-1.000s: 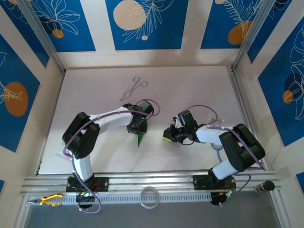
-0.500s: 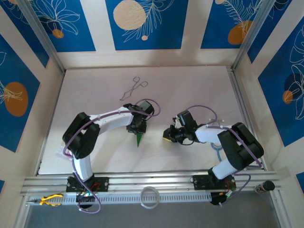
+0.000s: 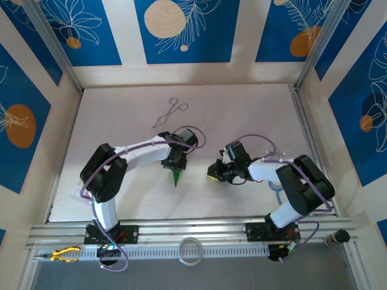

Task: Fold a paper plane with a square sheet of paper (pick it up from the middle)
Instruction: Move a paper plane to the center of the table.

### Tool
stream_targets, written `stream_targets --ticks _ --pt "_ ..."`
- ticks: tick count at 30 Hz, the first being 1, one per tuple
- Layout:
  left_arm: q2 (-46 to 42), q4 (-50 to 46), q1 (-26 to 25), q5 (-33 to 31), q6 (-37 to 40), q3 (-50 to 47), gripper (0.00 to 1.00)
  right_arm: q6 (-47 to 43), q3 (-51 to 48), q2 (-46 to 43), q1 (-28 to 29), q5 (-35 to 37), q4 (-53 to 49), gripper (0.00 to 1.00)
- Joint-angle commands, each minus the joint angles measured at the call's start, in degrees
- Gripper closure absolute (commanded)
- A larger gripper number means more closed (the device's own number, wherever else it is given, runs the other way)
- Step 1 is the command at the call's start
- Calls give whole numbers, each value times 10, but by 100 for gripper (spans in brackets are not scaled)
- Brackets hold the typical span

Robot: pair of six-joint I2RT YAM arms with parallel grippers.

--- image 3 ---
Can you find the green paper sheet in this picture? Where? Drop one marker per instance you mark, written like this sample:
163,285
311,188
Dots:
176,178

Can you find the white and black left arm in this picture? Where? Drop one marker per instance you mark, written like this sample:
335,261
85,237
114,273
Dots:
145,153

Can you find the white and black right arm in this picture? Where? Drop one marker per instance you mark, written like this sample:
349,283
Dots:
263,172

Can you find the pink item in clear bag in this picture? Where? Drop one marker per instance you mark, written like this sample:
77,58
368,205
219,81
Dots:
86,195

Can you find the spice bottle with black cap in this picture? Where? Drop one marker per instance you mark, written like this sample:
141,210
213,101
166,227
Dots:
341,235

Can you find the long aluminium frame rail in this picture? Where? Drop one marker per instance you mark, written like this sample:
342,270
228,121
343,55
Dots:
196,229

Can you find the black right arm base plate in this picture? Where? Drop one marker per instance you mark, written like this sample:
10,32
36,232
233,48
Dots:
254,232

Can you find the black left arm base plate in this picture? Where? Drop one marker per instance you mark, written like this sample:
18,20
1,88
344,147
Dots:
131,235

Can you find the aluminium table side rail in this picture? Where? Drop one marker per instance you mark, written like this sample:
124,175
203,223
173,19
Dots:
307,127
64,151

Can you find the aluminium frame post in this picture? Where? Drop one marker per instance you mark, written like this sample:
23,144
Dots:
319,45
55,45

